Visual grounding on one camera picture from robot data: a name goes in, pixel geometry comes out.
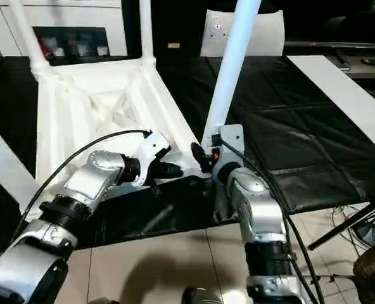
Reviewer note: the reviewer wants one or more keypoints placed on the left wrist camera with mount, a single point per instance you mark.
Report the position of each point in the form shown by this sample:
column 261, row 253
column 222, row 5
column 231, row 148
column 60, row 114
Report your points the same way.
column 152, row 145

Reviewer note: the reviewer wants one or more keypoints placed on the white plastic table leg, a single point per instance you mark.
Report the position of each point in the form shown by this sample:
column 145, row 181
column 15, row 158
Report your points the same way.
column 29, row 38
column 147, row 31
column 232, row 63
column 3, row 158

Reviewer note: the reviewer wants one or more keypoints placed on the thin black rod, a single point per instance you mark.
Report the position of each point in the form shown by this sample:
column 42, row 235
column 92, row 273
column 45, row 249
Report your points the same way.
column 349, row 226

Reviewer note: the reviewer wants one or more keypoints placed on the white board with round fitting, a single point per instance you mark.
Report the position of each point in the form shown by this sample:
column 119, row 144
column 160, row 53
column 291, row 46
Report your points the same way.
column 263, row 35

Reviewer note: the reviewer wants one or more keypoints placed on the red item behind glass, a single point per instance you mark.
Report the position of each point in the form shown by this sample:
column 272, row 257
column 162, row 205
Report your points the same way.
column 45, row 47

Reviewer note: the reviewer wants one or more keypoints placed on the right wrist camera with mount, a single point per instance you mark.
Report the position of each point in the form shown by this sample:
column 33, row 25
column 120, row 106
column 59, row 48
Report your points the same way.
column 233, row 142

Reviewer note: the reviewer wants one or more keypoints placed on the white glass-door cabinet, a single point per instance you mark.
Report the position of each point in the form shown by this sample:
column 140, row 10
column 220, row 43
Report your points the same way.
column 80, row 16

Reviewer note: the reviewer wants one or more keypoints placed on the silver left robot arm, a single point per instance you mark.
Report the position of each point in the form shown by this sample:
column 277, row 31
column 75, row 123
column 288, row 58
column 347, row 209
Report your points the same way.
column 86, row 180

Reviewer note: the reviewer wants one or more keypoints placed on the black work mat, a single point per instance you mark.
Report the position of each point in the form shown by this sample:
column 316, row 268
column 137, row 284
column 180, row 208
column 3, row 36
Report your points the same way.
column 285, row 126

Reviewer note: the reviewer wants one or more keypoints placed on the brown round object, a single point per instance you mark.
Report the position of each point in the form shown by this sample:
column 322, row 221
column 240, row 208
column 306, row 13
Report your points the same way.
column 374, row 275

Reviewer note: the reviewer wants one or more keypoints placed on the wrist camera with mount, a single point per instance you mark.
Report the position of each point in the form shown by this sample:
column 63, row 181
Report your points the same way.
column 152, row 145
column 233, row 142

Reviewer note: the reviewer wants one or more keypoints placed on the dark grey bar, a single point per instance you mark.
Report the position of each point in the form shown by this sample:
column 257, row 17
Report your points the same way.
column 336, row 44

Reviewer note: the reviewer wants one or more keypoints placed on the white plastic table top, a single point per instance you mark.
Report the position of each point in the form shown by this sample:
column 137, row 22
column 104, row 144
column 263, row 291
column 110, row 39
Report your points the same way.
column 95, row 95

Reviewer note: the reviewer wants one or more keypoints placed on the dark cabinet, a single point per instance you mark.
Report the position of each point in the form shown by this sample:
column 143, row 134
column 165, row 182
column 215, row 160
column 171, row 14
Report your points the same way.
column 181, row 25

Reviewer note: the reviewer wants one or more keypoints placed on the white flat panel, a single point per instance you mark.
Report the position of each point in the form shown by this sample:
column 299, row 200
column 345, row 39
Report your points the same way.
column 339, row 92

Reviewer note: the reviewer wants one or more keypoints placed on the small tan label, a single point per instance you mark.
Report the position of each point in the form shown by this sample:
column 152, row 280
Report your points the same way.
column 174, row 45

